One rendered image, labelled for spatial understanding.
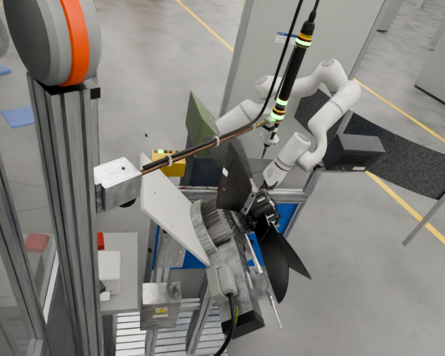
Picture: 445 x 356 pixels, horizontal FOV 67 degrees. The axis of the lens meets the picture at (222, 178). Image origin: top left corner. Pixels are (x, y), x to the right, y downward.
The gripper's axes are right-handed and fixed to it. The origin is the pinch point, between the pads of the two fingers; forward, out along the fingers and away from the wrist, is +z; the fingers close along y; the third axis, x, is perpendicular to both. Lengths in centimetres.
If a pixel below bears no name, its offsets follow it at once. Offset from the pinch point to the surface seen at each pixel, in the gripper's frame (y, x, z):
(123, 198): 55, -74, -25
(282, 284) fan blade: 58, -17, -7
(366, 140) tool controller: -20, 52, -36
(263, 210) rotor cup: 30.3, -18.5, -11.8
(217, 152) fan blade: 5.2, -33.8, -14.0
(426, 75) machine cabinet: -416, 482, -71
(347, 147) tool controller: -14, 39, -30
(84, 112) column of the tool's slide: 60, -87, -46
